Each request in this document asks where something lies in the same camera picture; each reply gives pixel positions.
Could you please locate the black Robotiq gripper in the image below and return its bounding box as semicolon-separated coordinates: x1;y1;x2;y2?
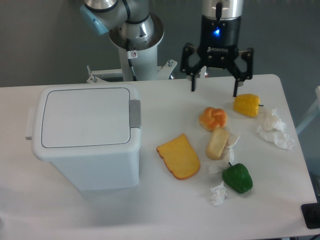
180;15;254;97

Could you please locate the white trash can lid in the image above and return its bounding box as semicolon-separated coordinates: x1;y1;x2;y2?
41;87;131;148

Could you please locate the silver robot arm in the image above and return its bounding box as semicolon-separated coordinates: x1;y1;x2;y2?
80;0;254;97

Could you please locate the white plastic trash can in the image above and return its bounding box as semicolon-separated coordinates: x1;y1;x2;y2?
28;82;142;191

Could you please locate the yellow bell pepper toy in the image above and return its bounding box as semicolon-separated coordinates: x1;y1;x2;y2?
233;93;264;117

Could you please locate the orange knotted bread roll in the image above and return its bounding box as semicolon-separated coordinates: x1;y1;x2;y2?
198;106;228;132

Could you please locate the pale rectangular bread loaf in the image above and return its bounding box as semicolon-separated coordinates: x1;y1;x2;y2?
205;128;229;160

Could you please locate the large crumpled white tissue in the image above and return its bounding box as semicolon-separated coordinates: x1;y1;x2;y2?
255;108;296;150

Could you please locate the yellow toast slice toy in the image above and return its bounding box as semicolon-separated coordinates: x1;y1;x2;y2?
156;133;201;181

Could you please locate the crumpled tissue under loaf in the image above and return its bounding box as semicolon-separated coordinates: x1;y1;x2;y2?
207;128;240;174

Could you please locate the white furniture edge right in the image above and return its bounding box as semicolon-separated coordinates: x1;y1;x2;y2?
295;86;320;135

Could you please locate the green bell pepper toy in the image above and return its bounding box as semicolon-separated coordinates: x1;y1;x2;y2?
222;163;253;194

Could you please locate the small crumpled white tissue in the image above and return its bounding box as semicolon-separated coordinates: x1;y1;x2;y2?
209;181;228;207

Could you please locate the black device at edge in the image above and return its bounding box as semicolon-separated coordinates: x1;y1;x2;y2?
301;203;320;229

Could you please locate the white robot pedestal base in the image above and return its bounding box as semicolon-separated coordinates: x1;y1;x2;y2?
87;43;178;83

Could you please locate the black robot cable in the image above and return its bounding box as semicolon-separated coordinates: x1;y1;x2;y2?
126;38;138;82

